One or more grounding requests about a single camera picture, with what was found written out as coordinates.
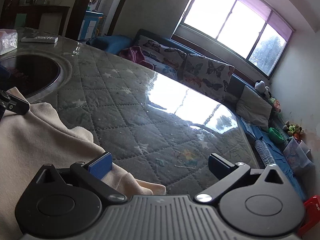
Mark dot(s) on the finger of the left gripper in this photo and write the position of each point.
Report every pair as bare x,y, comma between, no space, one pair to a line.
12,103
4,72

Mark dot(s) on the sealed tissue pack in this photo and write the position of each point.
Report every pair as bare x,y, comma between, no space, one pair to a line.
8,40

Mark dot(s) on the red plastic stool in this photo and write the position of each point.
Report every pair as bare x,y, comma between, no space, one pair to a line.
312,216

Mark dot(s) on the panda plush toy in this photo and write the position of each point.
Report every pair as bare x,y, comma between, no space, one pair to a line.
262,89

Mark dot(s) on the black round induction cooktop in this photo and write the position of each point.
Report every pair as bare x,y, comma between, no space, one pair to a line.
30,74

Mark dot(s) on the green plastic bowl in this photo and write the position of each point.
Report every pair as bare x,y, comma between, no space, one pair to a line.
275,136

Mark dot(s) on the clear plastic storage box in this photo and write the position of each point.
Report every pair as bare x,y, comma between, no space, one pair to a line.
297,155

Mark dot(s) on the long butterfly cushion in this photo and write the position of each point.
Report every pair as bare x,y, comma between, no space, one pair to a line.
166,60

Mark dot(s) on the small plush toys pile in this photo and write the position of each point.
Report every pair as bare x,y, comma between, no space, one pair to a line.
293,130

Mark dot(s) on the window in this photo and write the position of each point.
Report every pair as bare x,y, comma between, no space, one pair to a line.
250,29

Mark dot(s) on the cream beige garment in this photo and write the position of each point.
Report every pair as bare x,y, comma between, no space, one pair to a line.
29,141

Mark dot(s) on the dark wooden counter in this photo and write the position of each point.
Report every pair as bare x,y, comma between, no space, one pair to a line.
51,18

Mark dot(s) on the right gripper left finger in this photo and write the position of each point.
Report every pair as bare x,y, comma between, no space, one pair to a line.
90,175

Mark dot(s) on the grey plain cushion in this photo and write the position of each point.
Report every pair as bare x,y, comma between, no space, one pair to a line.
253,108

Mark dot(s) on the square butterfly cushion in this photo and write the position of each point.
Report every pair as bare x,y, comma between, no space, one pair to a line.
207,76

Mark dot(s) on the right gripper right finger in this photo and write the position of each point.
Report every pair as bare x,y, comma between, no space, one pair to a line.
229,176

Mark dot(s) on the blue white small cabinet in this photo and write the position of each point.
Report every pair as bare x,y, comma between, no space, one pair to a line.
89,25

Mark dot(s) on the magenta cloth on sofa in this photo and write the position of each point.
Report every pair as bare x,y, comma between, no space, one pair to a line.
135,54

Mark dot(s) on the grey remote control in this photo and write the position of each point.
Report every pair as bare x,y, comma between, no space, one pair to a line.
41,39

